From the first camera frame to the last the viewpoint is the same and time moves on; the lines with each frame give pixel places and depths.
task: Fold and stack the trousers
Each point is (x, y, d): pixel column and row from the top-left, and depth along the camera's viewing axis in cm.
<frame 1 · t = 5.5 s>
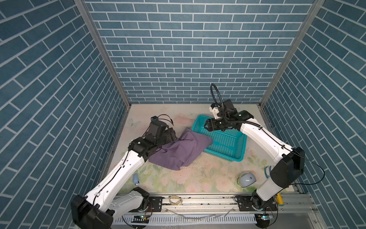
left hand: (171, 133, 77), fingers open
right hand: (207, 124, 82), fingers open
teal plastic mesh basket: (231, 144, 99), on the table
purple trousers: (175, 154, 85), point 9 cm above the table
grey computer mouse: (245, 179, 77), point 8 cm above the table

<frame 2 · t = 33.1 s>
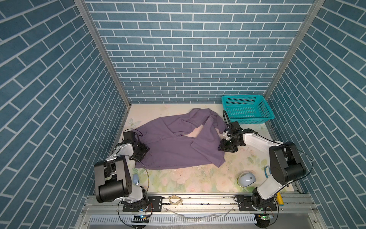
left hand: (147, 150, 92), fingers open
right hand: (220, 147, 92), fingers open
teal plastic mesh basket: (247, 109, 122), on the table
purple trousers: (169, 148, 96), on the table
the other named things where they were.

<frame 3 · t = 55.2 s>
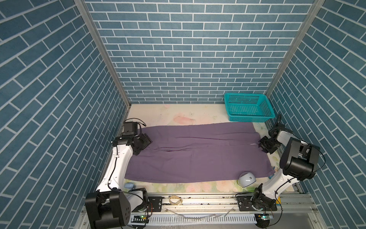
left hand: (147, 142, 82), fingers open
right hand: (261, 145, 95), fingers open
purple trousers: (199, 152, 93), point 2 cm above the table
the other named things where they were.

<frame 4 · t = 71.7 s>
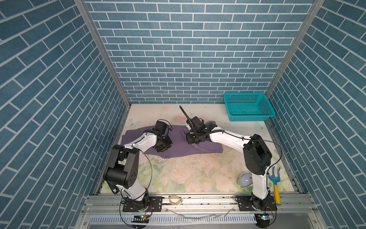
left hand: (171, 145, 92), fingers closed
right hand: (185, 138, 91), fingers closed
purple trousers: (180, 148, 97), on the table
blue garden rake yellow handle: (276, 179, 85), on the table
the other named things where they were.

